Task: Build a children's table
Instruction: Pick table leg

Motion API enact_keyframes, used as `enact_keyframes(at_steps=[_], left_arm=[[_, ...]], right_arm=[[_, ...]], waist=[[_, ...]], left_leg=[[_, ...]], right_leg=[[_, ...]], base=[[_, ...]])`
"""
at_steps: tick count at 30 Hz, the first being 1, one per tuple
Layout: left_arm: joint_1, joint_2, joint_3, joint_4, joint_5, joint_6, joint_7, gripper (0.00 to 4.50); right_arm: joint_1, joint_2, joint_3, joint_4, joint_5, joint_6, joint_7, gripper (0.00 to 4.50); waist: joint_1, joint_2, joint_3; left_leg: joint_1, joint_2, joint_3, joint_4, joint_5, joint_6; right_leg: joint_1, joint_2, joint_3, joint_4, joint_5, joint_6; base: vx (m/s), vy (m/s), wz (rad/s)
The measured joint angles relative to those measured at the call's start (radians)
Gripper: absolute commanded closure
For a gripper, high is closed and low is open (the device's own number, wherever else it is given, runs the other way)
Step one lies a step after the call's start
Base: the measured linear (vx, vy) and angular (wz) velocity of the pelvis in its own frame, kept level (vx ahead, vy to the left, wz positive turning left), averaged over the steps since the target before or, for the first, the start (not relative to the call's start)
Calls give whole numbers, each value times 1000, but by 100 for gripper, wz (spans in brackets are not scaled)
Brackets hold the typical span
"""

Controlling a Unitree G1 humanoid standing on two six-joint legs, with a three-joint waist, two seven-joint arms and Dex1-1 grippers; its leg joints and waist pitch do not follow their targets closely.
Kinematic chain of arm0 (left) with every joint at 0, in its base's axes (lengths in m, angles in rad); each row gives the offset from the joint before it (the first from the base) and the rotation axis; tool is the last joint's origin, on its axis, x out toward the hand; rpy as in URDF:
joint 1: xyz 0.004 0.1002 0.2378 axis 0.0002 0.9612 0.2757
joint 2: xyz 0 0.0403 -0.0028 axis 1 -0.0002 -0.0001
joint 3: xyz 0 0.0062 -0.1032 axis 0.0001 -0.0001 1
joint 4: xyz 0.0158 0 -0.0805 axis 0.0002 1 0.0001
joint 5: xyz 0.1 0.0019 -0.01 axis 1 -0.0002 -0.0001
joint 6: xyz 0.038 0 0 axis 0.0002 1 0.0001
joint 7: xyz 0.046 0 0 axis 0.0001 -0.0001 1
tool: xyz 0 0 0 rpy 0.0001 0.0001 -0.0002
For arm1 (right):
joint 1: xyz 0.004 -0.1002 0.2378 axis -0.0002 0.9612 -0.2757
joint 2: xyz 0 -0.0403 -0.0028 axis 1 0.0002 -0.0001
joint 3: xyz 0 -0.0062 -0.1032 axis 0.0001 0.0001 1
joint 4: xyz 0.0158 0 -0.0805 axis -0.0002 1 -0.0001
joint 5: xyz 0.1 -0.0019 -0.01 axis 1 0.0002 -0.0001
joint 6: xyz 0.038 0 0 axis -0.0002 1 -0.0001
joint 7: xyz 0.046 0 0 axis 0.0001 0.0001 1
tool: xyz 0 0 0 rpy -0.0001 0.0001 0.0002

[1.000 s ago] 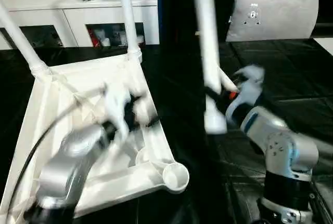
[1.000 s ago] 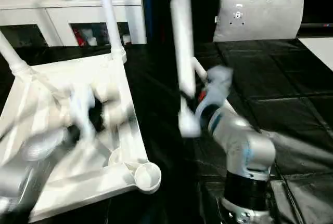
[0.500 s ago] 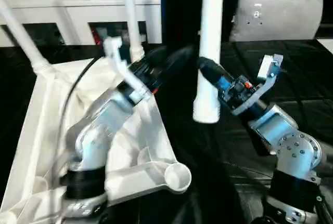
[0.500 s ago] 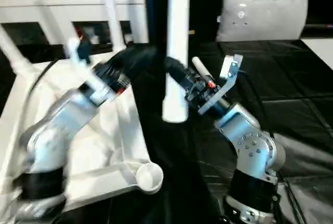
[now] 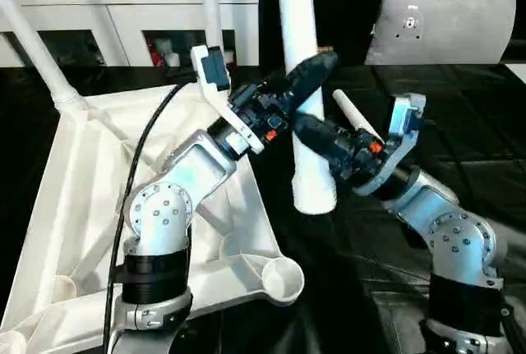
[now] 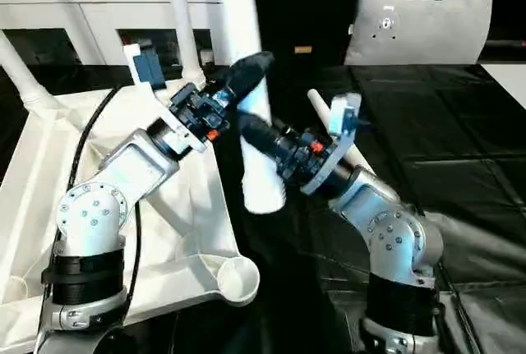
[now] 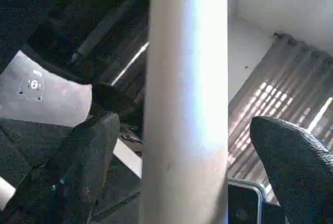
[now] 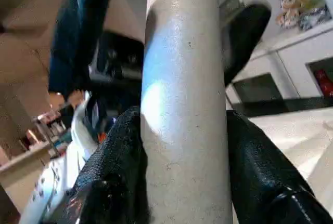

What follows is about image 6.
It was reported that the white glass-door cabinet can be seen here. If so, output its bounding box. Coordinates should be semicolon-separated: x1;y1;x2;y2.
0;0;251;67

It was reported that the black work mat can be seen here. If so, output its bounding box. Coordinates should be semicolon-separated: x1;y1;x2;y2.
0;62;526;354

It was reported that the white plastic table leg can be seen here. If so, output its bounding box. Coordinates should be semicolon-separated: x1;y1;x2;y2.
212;0;290;217
0;29;60;112
306;88;372;176
162;0;208;90

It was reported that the white flat panel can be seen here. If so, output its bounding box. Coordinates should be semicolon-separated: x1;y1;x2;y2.
481;60;526;108

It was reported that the white plastic table top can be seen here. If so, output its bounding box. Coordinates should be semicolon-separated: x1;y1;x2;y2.
0;81;262;347

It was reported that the grey cushion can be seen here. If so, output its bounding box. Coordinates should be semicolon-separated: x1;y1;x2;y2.
343;0;496;66

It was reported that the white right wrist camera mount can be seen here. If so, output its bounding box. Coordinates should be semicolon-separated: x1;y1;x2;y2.
298;93;364;197

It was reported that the black furniture with yellow label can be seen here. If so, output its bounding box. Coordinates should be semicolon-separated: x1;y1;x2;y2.
247;0;362;67

